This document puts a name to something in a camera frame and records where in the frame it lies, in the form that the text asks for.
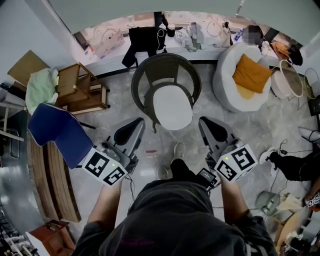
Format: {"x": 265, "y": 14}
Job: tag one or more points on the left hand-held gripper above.
{"x": 100, "y": 165}

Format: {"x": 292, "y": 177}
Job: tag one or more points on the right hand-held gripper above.
{"x": 237, "y": 162}

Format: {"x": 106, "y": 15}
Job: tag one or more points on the white seat cushion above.
{"x": 172, "y": 107}

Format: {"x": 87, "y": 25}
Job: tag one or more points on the dark wicker chair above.
{"x": 140, "y": 82}

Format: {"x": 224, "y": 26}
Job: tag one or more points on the person's left forearm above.
{"x": 105, "y": 200}

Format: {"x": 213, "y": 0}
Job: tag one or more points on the person's right forearm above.
{"x": 233, "y": 200}

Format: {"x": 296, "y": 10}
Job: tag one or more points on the red flat strip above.
{"x": 150, "y": 151}

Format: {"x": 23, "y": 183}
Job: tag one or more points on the person's right shoe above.
{"x": 179, "y": 149}

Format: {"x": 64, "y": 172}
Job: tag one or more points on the person's shoe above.
{"x": 163, "y": 172}
{"x": 179, "y": 149}

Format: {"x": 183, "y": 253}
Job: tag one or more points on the black screen device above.
{"x": 207, "y": 175}

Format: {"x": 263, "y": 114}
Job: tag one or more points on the person's right leg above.
{"x": 182, "y": 170}

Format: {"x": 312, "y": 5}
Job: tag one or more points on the person's left shoe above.
{"x": 163, "y": 172}

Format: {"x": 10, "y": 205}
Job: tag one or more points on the white armchair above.
{"x": 225, "y": 85}

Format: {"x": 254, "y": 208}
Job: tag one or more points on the yellow seat pad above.
{"x": 246, "y": 93}

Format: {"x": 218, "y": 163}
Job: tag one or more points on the blue padded mat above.
{"x": 60, "y": 132}

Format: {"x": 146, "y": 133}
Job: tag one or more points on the wooden shelf rack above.
{"x": 75, "y": 87}

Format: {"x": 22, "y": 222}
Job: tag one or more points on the orange pillow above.
{"x": 251, "y": 73}

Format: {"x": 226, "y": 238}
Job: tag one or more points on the green glass jar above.
{"x": 268, "y": 203}

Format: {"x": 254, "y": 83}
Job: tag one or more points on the stack of wooden boards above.
{"x": 57, "y": 187}

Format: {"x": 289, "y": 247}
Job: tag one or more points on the person's grey shirt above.
{"x": 175, "y": 220}

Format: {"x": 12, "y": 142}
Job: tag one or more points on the pale pink gift bag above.
{"x": 107, "y": 43}

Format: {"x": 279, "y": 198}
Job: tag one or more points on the black jacket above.
{"x": 142, "y": 41}

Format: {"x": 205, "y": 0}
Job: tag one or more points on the beige paper bag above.
{"x": 291, "y": 201}

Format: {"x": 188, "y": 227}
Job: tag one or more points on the pale green cloth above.
{"x": 40, "y": 87}

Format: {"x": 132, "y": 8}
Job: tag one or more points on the pile of grey clothes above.
{"x": 190, "y": 36}

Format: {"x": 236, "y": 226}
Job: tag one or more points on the clear water bottle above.
{"x": 238, "y": 35}

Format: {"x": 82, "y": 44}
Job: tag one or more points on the white tote bag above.
{"x": 217, "y": 31}

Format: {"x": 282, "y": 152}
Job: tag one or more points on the orange bag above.
{"x": 280, "y": 50}

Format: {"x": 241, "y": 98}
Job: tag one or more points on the dark cup with white lid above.
{"x": 171, "y": 30}

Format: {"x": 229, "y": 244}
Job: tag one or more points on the black bag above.
{"x": 296, "y": 55}

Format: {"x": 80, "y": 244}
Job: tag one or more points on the brown cardboard sheet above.
{"x": 25, "y": 67}

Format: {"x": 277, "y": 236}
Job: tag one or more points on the red-brown stool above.
{"x": 52, "y": 237}

